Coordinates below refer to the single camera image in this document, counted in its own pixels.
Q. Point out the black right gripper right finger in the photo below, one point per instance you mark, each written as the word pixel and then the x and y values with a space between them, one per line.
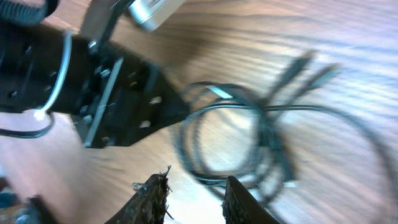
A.
pixel 240 207

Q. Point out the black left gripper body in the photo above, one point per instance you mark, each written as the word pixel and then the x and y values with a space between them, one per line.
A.
pixel 120 98

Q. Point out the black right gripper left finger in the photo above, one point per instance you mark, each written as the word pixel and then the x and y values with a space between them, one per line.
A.
pixel 149 203

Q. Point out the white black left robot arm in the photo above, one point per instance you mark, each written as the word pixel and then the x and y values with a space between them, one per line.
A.
pixel 35 60

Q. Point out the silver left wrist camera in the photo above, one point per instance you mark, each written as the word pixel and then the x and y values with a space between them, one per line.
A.
pixel 102 16

